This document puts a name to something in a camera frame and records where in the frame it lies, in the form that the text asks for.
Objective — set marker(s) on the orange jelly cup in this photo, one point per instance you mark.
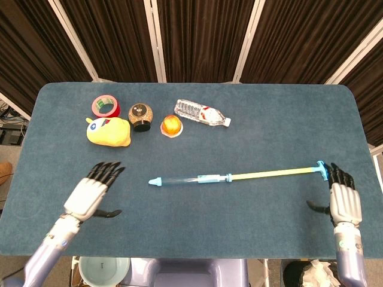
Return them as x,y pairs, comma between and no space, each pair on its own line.
171,125

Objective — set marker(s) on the black equipment box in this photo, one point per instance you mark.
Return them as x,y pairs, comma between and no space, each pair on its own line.
10,136

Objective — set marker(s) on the black trash bin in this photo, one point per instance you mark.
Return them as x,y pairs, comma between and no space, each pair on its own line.
291,273

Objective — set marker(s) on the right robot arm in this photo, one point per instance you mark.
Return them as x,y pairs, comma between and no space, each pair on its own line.
350,257

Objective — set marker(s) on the white partition frame post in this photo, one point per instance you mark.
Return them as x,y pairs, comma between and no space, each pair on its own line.
75,42
15,107
156,42
248,42
359,53

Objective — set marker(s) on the red tape roll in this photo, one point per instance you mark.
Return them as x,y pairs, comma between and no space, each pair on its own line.
117,111

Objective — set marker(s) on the crumpled white paper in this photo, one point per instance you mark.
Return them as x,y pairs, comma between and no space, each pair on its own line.
320,273

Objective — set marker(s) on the clear plastic water bottle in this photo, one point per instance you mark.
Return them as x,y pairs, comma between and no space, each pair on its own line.
197,112

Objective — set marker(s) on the lavender robot torso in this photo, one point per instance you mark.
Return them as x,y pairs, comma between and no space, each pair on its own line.
185,272

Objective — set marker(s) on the dark brown curtain panel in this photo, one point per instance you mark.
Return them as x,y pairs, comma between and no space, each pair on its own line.
308,36
371,98
110,36
30,45
203,36

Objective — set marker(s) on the yellow plush toy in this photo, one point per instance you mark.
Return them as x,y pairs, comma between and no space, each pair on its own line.
113,133

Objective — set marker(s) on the white metal frame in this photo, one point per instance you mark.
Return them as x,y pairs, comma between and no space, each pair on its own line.
377,151

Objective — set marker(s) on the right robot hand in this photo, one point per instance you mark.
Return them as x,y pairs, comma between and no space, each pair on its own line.
345,206

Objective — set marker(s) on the dark round jar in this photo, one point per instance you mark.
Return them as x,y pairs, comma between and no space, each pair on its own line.
140,115

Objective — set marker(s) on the white table leg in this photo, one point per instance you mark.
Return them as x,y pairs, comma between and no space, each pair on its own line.
265,272
74,269

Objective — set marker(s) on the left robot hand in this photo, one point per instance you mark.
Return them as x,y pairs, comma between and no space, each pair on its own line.
85,198

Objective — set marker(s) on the light blue bowl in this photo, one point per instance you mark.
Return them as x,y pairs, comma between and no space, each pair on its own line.
101,269

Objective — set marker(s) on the blue felt table mat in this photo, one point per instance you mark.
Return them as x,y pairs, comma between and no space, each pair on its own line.
209,143

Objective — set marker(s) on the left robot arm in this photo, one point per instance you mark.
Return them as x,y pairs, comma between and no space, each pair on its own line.
51,248

